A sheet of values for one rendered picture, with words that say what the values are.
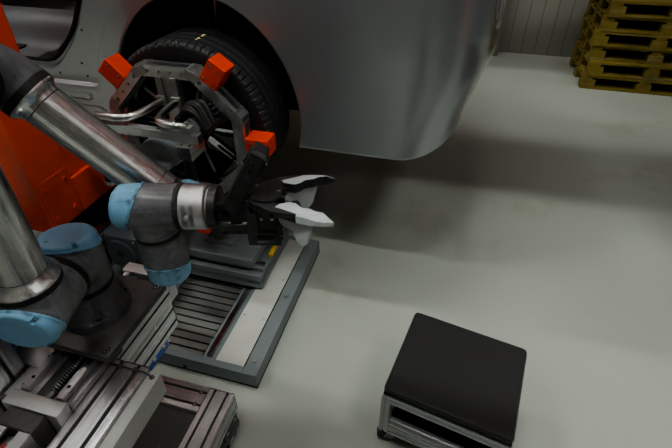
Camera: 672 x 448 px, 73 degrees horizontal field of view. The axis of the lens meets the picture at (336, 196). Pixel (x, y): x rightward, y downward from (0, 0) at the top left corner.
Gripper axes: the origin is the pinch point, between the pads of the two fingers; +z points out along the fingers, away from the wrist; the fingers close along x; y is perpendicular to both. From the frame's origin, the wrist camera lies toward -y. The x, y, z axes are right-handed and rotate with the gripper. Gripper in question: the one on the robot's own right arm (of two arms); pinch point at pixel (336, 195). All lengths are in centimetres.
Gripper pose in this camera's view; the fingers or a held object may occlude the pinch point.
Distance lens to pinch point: 72.3
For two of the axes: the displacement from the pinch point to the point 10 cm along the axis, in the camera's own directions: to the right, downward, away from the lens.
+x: -0.1, 4.6, -8.9
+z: 10.0, 0.1, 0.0
